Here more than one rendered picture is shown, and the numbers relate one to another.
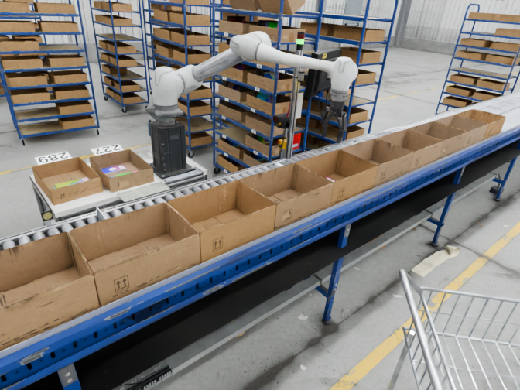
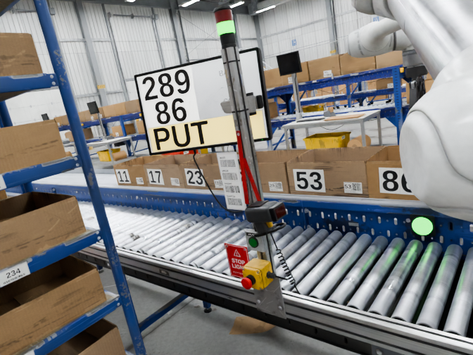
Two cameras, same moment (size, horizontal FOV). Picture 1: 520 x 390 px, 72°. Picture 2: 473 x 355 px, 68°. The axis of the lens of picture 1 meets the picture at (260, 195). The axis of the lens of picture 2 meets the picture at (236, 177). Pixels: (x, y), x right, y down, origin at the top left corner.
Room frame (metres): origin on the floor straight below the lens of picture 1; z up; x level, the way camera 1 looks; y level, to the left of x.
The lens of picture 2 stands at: (2.83, 0.87, 1.42)
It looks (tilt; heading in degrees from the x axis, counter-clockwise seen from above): 13 degrees down; 263
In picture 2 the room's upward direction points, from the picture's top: 11 degrees counter-clockwise
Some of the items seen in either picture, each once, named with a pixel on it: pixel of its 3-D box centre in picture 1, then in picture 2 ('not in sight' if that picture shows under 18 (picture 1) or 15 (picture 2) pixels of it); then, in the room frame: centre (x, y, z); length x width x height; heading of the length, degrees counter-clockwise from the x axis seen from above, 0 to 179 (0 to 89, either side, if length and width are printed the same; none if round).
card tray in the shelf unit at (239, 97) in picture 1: (241, 91); not in sight; (3.73, 0.27, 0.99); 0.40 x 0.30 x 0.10; 39
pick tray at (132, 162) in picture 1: (121, 169); not in sight; (2.13, 0.93, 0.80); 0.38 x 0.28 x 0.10; 42
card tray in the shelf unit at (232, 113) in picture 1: (241, 111); not in sight; (3.73, 0.26, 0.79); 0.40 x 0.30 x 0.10; 43
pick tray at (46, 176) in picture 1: (66, 179); not in sight; (1.94, 1.19, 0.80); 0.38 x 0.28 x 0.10; 44
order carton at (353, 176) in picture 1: (334, 177); (425, 171); (1.87, -0.42, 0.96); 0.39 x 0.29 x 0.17; 131
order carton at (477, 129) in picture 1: (457, 131); (178, 170); (2.91, -1.61, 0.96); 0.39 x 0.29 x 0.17; 131
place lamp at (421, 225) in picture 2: not in sight; (421, 226); (2.02, -0.26, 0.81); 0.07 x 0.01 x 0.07; 131
